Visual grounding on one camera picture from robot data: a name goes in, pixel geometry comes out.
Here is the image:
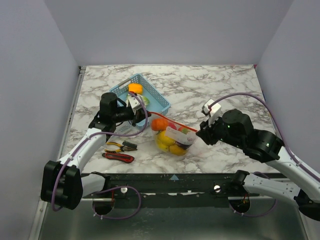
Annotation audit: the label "red bell pepper toy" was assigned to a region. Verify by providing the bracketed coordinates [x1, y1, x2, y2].
[178, 126, 190, 134]

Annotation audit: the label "white cauliflower toy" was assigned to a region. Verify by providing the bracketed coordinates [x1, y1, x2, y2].
[141, 96, 150, 106]

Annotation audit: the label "yellow bell pepper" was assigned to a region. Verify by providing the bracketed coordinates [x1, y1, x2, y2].
[128, 83, 144, 95]

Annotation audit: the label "blue plastic basket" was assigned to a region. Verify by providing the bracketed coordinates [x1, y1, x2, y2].
[109, 73, 171, 115]

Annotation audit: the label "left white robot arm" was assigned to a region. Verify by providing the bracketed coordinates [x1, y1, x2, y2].
[40, 91, 150, 212]

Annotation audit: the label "yellow handled pliers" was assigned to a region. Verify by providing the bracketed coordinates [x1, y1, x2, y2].
[104, 141, 135, 153]

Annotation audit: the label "red apple toy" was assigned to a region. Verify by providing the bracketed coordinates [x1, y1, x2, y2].
[168, 122, 177, 130]

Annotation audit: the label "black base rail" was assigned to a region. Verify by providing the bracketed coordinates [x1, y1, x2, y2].
[82, 168, 261, 208]

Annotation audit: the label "clear plastic screw box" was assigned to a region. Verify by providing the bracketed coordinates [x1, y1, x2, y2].
[115, 122, 133, 135]

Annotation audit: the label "red utility knife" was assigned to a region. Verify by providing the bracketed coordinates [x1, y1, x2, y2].
[101, 152, 135, 164]

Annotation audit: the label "orange pumpkin toy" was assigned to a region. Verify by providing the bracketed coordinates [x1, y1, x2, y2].
[150, 118, 169, 132]

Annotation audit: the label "clear zip top bag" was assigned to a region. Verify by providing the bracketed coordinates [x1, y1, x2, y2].
[149, 112, 197, 156]

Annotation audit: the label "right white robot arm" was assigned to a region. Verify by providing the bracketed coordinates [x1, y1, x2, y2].
[196, 107, 320, 221]

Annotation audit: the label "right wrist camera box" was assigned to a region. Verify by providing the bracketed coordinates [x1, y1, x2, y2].
[201, 99, 222, 127]

